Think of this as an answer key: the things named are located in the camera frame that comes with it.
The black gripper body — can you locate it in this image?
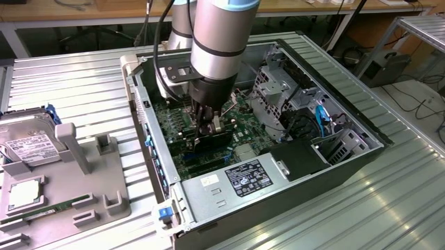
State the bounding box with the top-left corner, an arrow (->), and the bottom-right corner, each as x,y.
190,74 -> 240,113

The green motherboard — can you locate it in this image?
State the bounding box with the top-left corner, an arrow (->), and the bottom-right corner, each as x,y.
153,87 -> 280,180

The silver chipset heatsink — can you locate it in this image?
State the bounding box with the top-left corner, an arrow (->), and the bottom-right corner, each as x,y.
234,145 -> 261,159

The black expansion slot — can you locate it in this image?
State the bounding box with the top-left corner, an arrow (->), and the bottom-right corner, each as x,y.
186,158 -> 228,176

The silver disk bay cage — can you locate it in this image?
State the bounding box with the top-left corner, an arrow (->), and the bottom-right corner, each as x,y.
253,65 -> 336,143

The grey power supply unit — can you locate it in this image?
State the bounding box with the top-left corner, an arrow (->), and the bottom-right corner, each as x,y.
181,153 -> 293,222

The blue case latch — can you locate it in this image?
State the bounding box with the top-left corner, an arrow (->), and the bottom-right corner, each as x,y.
157,207 -> 174,222

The open black PC case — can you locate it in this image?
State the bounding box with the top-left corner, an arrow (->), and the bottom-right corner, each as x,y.
119,39 -> 396,250

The wooden desk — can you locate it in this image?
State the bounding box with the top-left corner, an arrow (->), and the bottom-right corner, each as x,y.
0,0 -> 439,59

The grey parts rack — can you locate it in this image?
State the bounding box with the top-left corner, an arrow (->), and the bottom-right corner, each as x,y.
0,122 -> 134,250

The silver hard disk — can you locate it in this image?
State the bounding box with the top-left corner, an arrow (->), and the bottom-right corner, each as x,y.
0,104 -> 65,168

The silver CPU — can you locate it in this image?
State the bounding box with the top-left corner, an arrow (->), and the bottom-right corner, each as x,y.
7,180 -> 42,210

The aluminium slat table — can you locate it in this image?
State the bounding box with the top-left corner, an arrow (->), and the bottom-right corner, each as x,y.
355,16 -> 445,80

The wrist camera with black bracket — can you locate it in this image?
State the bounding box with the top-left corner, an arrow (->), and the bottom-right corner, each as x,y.
156,64 -> 204,101

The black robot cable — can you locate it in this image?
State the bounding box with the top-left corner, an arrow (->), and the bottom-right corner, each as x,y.
152,0 -> 185,102

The blue SATA wire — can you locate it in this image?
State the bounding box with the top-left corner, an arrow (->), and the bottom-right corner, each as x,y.
316,105 -> 332,138

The coiled black cable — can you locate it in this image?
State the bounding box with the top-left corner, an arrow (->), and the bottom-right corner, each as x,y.
341,47 -> 365,66

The grey box with handle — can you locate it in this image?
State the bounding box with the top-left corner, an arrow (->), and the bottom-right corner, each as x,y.
361,52 -> 412,89

